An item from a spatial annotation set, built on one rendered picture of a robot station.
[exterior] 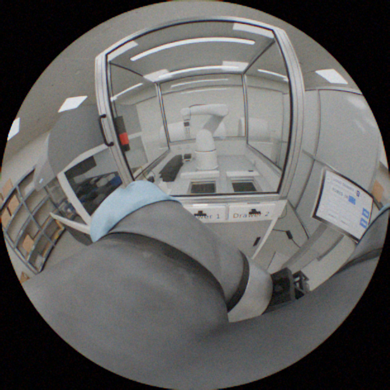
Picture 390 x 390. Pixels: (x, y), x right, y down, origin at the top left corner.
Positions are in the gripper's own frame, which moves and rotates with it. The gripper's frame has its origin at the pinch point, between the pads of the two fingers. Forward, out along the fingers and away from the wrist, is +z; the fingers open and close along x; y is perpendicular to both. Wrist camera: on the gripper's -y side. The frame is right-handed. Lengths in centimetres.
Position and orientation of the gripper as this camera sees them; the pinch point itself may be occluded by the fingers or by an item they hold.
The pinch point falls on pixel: (289, 312)
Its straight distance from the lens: 33.3
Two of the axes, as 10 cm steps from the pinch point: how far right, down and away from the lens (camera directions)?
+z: 7.8, 6.3, 0.0
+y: 5.3, -6.6, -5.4
